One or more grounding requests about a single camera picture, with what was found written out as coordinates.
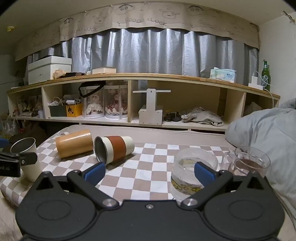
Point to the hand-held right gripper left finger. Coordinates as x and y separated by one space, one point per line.
94 174

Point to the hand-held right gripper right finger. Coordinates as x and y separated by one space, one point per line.
204 174

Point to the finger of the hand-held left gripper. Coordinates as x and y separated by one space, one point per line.
26 159

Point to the white paper cup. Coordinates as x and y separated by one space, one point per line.
31 172

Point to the cream cup with brown sleeve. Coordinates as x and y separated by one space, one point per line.
116 147

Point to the ribbed glass cup yellow print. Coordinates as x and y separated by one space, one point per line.
182 170

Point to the bamboo wooden cup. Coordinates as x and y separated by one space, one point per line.
74 143

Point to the clear glass mug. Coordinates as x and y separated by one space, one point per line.
251 164

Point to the checkered tablecloth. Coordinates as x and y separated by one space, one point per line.
143 166

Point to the dark green box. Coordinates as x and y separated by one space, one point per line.
57 110

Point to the grey crumpled cloth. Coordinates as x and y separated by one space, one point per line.
203 115

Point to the small black items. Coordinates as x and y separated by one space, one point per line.
172 117

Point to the yellow box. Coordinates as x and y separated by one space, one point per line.
74 110

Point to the doll in clear case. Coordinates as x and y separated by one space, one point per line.
93 104
116 104

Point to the grey blanket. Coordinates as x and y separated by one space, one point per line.
266 134

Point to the long wooden shelf unit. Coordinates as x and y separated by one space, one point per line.
185 97

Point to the white wooden stand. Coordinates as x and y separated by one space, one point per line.
151 109

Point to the large white box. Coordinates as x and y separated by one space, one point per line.
41 74

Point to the crumpled paper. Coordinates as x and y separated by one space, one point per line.
59 73

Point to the small dark case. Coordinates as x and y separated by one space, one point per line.
73 74

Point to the tissue pack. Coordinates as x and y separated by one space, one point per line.
222 74

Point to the flat white box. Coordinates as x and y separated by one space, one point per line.
57 60

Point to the cream flat box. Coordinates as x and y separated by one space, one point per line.
104 70

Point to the white charger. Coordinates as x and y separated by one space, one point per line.
254 82

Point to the green glass bottle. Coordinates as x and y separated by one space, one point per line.
266 74

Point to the grey curtain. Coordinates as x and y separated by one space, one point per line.
143 51

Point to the beige printed valance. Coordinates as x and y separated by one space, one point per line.
148 16

